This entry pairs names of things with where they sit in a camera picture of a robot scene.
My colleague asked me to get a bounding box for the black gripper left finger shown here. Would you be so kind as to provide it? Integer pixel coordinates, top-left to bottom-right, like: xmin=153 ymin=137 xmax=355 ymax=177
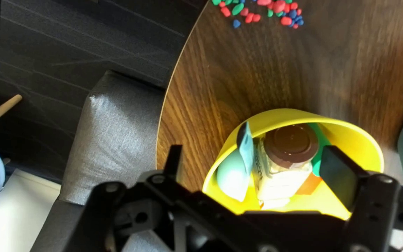
xmin=163 ymin=146 xmax=181 ymax=178

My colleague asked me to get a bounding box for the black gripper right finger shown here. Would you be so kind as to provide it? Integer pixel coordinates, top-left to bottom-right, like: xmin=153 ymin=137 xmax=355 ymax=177
xmin=318 ymin=146 xmax=369 ymax=210

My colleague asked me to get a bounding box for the teal measuring scoop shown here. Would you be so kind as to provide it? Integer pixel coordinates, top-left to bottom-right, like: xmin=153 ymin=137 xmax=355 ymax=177
xmin=215 ymin=122 xmax=254 ymax=202

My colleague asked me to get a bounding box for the yellow bowl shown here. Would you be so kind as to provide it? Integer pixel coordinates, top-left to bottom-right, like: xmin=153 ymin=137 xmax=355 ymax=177
xmin=202 ymin=109 xmax=383 ymax=220

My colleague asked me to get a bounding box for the spilled cereal pile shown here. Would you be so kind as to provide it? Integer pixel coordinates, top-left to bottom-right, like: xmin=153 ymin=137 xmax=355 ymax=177
xmin=208 ymin=0 xmax=304 ymax=30

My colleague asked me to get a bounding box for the orange block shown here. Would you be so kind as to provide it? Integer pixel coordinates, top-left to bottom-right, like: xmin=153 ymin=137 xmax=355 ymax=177
xmin=297 ymin=174 xmax=321 ymax=195

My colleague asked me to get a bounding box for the spice jar brown lid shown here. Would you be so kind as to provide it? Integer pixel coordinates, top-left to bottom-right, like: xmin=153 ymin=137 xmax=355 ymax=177
xmin=255 ymin=123 xmax=320 ymax=212

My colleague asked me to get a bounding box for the dark grey armchair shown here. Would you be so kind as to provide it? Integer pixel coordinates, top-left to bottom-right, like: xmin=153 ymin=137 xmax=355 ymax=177
xmin=30 ymin=72 xmax=164 ymax=252

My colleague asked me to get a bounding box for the round dark wooden table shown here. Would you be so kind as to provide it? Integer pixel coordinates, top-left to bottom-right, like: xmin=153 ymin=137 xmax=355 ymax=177
xmin=156 ymin=0 xmax=403 ymax=191

